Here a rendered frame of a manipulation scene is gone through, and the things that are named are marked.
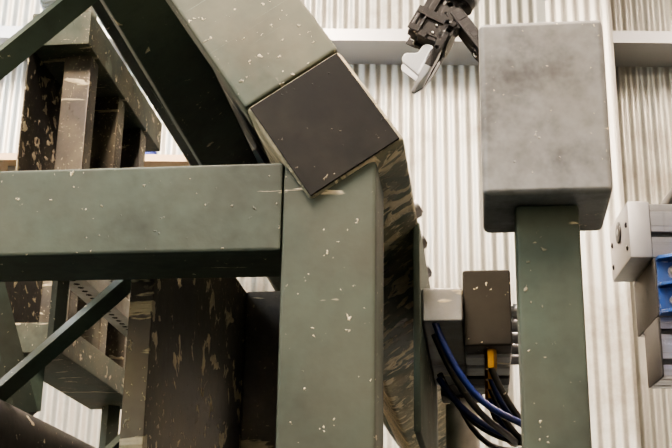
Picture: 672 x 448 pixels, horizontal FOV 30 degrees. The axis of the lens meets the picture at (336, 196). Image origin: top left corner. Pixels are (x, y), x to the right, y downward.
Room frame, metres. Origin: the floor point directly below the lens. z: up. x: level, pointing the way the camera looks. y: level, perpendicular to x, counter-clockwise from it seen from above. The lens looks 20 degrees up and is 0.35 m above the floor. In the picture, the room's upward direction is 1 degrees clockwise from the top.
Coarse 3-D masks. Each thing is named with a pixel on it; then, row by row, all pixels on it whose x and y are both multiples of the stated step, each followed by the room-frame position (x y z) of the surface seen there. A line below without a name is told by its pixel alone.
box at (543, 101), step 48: (480, 48) 1.08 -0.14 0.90; (528, 48) 1.08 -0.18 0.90; (576, 48) 1.07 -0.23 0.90; (480, 96) 1.09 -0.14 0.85; (528, 96) 1.08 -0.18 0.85; (576, 96) 1.07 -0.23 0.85; (528, 144) 1.08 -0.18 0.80; (576, 144) 1.07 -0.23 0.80; (528, 192) 1.08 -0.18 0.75; (576, 192) 1.07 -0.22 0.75
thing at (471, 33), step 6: (450, 12) 2.04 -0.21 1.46; (456, 12) 2.04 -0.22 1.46; (462, 12) 2.04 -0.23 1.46; (456, 18) 2.04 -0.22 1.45; (462, 18) 2.04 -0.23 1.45; (468, 18) 2.04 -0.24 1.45; (462, 24) 2.04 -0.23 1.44; (468, 24) 2.04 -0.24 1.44; (474, 24) 2.04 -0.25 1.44; (462, 30) 2.05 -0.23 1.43; (468, 30) 2.04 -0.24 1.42; (474, 30) 2.04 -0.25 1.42; (462, 36) 2.07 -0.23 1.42; (468, 36) 2.04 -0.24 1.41; (474, 36) 2.04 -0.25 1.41; (468, 42) 2.06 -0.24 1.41; (474, 42) 2.04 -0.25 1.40; (468, 48) 2.08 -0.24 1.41; (474, 48) 2.05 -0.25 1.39; (474, 54) 2.06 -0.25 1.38
